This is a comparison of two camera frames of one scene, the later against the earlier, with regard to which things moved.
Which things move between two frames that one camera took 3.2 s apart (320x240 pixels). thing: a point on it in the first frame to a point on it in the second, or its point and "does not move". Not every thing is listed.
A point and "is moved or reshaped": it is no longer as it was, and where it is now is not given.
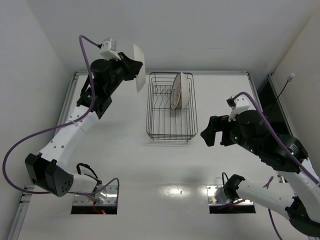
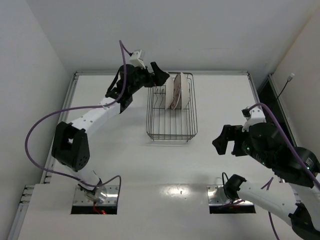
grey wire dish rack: x=164 y=123 does not move
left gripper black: x=130 y=67 to x=151 y=77
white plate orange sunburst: x=176 y=90 does not move
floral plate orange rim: x=140 y=78 is moved or reshaped
